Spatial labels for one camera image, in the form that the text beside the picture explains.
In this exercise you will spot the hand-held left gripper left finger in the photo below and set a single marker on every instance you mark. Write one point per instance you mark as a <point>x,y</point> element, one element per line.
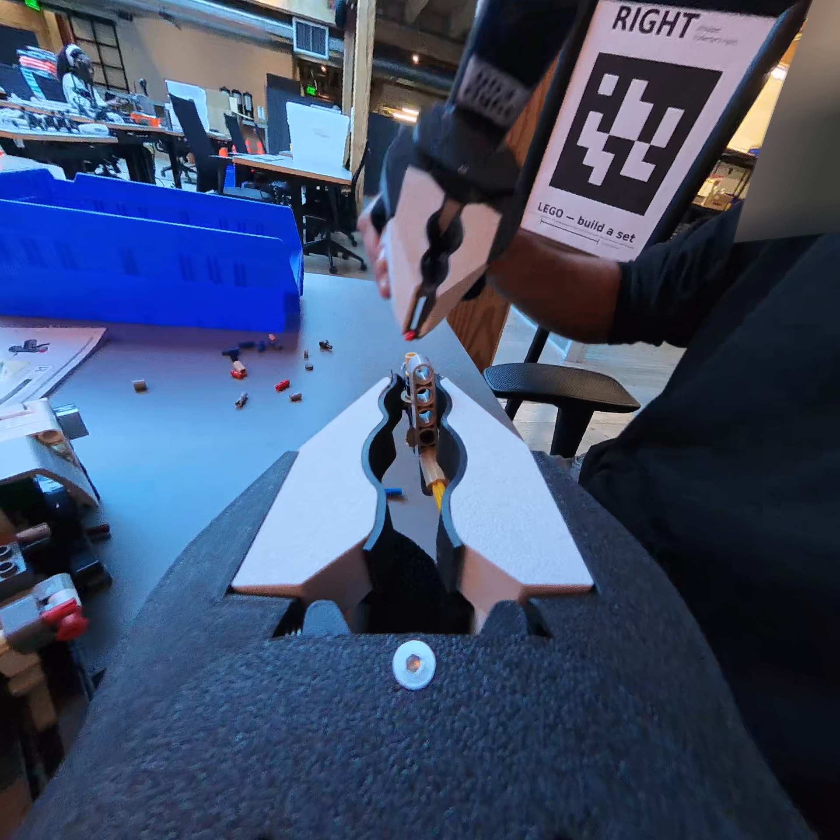
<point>315,518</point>

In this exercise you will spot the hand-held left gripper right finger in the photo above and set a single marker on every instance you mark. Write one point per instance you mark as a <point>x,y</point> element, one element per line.
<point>512,518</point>

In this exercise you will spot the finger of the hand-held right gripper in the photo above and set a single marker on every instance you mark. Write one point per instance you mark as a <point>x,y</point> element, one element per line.
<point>407,229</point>
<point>476,243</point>

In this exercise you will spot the grey black lego gear assembly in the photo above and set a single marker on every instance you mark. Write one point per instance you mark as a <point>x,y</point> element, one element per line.
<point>431,469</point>

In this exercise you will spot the person's right forearm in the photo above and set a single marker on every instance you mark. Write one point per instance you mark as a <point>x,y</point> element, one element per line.
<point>564,289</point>

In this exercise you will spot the scattered small lego pieces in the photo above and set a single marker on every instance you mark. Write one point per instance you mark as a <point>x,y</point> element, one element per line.
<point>238,371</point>

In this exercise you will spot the white black lego truck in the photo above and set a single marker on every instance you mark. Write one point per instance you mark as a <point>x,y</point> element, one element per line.
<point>39,446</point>

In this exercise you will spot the person's right hand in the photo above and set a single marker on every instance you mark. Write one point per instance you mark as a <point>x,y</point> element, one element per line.
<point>373,243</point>

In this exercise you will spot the beige pillar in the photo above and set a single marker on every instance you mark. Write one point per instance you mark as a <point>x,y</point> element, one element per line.
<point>361,85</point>

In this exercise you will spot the white board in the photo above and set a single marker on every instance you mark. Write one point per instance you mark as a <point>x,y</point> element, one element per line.
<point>315,134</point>

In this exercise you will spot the background wooden desk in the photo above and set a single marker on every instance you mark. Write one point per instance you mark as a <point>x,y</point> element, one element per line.
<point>289,167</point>

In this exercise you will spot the black mesh office chair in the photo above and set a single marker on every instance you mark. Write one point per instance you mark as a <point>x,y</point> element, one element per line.
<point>558,387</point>

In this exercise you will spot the black framed marker sign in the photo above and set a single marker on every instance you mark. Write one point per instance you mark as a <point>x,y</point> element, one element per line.
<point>656,39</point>

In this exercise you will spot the blue plastic bin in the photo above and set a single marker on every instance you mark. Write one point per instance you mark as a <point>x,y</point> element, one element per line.
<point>131,262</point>

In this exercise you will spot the open instruction booklet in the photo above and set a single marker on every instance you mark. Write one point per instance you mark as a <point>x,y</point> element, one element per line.
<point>59,348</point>

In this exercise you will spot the wall vent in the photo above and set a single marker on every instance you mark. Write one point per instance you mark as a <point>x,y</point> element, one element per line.
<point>310,38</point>

